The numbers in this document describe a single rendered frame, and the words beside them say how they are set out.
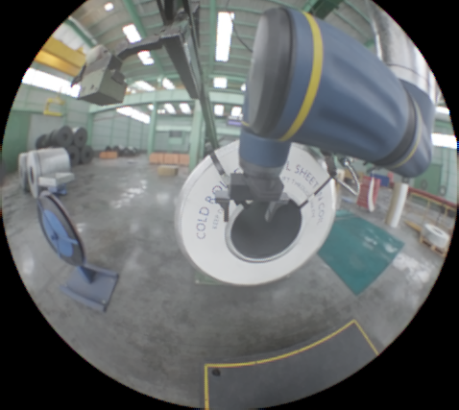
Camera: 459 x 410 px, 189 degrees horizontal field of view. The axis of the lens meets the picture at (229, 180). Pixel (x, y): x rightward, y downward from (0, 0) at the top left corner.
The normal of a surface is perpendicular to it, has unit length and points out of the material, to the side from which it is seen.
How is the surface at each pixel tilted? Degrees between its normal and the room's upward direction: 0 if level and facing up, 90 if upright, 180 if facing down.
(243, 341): 0
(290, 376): 0
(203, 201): 90
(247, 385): 0
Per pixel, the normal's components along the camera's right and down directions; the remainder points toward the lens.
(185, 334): 0.10, -0.98
